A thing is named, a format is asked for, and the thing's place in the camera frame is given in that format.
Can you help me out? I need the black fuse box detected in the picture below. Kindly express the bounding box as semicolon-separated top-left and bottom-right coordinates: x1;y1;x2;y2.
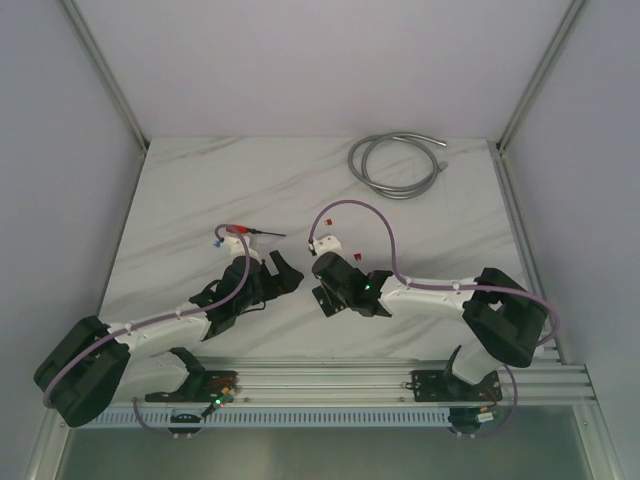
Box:
312;285;346;318

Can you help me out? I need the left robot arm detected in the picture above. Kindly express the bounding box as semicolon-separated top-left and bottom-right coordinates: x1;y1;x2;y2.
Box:
33;251;304;427

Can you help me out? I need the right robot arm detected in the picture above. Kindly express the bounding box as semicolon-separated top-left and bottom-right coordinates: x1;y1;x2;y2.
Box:
312;252;547;399

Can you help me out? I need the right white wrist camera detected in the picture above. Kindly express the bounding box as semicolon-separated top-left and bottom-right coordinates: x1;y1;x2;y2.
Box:
309;235;343;256

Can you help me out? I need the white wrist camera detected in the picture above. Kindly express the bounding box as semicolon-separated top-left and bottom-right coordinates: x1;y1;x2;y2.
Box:
309;235;343;256
221;236;261;262

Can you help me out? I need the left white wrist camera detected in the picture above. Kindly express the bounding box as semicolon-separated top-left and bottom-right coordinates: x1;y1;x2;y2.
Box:
221;236;261;262

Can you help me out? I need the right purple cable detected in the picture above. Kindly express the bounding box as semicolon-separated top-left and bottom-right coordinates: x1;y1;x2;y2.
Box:
307;199;561;441

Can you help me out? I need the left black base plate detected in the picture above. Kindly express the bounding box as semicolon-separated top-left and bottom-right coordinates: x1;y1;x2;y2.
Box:
144;370;237;403

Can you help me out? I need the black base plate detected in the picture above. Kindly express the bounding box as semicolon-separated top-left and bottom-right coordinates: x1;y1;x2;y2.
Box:
404;370;503;403
144;370;237;403

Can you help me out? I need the red handled screwdriver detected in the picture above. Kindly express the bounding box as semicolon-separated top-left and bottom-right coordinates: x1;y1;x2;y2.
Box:
226;224;285;237

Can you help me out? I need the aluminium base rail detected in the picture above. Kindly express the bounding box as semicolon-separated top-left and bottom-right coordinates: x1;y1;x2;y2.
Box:
201;357;597;407

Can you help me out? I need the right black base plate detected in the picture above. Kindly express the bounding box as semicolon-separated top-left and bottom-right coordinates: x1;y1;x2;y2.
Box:
404;370;503;403

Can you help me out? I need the slotted grey cable duct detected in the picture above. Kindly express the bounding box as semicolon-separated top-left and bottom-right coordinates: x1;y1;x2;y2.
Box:
85;405;451;429

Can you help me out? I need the coiled grey metal hose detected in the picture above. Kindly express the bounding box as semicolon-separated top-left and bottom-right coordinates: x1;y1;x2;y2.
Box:
347;131;450;202

